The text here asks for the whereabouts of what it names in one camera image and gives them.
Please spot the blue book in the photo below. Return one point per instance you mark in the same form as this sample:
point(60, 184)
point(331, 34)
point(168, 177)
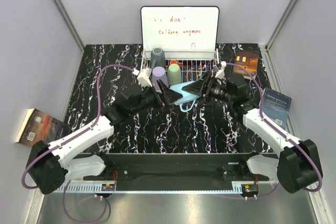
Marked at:
point(276, 106)

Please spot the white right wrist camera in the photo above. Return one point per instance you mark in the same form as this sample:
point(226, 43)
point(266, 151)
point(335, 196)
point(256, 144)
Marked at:
point(219, 70)

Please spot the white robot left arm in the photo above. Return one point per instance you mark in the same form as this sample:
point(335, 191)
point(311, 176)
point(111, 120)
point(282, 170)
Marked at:
point(50, 165)

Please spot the orange mug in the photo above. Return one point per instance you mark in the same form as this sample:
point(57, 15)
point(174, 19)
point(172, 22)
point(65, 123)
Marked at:
point(175, 62)

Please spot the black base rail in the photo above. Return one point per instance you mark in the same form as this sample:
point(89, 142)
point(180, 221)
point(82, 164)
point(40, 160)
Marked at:
point(183, 173)

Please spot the white wire dish rack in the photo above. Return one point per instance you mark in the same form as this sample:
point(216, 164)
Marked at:
point(195, 62)

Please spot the green cup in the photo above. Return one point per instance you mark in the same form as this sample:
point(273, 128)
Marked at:
point(174, 74)

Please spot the light blue mug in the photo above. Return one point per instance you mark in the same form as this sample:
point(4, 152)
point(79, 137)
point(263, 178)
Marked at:
point(186, 96)

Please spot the white slotted cable duct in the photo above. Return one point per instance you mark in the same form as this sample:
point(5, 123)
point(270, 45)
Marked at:
point(91, 188)

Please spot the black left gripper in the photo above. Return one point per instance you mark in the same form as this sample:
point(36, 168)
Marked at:
point(170, 96)

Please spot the grey mug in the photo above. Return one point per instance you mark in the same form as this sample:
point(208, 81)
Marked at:
point(158, 58)

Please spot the purple cup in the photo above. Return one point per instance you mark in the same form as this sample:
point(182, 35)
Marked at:
point(159, 73)

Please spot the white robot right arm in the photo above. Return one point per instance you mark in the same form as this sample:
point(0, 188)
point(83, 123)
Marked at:
point(297, 165)

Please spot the white whiteboard black frame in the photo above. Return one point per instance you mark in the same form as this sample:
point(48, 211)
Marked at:
point(179, 28)

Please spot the dark book orange sky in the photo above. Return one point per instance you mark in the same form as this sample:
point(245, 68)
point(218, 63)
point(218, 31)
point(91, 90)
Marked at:
point(40, 126)

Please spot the book with orange windows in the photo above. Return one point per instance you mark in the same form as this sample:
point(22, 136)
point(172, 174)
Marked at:
point(248, 60)

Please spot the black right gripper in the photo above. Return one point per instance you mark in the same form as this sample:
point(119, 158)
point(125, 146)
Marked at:
point(197, 87)

